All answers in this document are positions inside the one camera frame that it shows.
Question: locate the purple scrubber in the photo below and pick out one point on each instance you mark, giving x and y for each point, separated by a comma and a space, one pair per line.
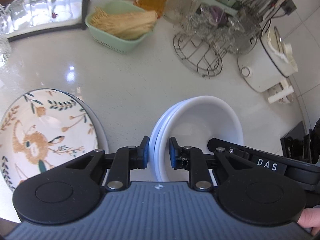
218, 15

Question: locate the white bowl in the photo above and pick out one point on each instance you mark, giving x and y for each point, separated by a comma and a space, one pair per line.
151, 142
156, 140
207, 120

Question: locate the green plastic strainer basket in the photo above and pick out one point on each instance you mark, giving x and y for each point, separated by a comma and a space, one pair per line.
112, 43

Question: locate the textured tall glass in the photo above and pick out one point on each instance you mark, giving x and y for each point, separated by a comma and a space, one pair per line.
4, 45

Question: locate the clear drinking glass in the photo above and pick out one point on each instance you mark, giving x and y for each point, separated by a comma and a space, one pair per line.
18, 13
40, 8

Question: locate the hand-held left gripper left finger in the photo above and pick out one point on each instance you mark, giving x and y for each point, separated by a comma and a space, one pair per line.
144, 153

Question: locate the person's right hand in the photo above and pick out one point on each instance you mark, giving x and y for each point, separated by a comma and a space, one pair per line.
310, 220

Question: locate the textured glass jar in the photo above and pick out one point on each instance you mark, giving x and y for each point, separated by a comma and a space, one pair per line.
180, 0

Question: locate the clear glass with red mark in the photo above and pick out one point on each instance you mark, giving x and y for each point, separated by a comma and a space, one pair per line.
61, 3

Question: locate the white plastic tray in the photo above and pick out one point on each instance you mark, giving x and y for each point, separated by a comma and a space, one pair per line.
75, 5

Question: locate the cluster of textured glass cups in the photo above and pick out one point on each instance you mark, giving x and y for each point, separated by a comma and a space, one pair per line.
230, 33

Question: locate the white electric cooking pot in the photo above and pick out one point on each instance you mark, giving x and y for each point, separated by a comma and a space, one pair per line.
260, 65

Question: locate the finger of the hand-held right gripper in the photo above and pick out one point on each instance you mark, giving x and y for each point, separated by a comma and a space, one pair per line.
235, 148

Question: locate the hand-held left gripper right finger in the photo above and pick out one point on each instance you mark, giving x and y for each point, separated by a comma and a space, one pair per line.
173, 155

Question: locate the floral deer pattern plate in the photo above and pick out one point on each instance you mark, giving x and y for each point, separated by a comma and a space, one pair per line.
50, 120

